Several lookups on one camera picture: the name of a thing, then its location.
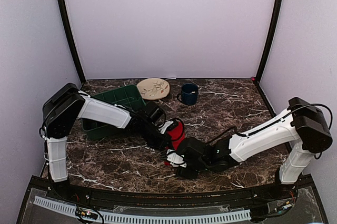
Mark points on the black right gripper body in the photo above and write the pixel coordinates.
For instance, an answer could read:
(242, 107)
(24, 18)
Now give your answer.
(185, 173)

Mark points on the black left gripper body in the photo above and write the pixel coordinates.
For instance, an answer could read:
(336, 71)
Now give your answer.
(154, 141)

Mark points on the red white sock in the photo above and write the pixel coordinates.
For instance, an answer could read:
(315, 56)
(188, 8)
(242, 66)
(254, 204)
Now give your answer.
(177, 136)

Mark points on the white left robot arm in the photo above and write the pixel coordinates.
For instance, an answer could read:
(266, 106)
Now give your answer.
(69, 104)

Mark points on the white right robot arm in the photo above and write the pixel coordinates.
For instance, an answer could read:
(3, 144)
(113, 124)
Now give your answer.
(301, 123)

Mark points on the green plastic divided crate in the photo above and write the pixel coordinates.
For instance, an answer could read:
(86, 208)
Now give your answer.
(108, 113)

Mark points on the beige floral ceramic plate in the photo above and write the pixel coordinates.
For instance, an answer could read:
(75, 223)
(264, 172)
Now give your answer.
(153, 88)

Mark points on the dark blue enamel mug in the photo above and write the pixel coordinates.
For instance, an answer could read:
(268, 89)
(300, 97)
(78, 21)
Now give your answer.
(188, 94)

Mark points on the left circuit board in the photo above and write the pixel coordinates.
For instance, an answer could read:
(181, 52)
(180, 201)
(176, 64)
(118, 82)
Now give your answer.
(85, 214)

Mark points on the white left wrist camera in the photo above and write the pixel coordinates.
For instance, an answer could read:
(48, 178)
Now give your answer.
(168, 126)

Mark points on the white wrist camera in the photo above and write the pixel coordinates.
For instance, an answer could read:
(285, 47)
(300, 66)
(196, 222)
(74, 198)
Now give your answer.
(175, 160)
(168, 126)

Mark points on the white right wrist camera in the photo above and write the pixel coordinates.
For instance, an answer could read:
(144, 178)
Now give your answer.
(175, 160)

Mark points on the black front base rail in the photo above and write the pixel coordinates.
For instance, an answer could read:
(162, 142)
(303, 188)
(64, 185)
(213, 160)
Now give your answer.
(170, 193)

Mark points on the white slotted cable duct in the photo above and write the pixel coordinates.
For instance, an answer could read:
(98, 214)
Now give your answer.
(144, 215)

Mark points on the black left frame post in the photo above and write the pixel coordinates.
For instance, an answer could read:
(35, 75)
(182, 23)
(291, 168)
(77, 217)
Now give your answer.
(70, 40)

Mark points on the black frame post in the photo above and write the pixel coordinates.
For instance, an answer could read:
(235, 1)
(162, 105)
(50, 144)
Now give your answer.
(70, 40)
(269, 40)

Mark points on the black right frame post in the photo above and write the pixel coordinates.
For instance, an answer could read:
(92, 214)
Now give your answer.
(269, 40)

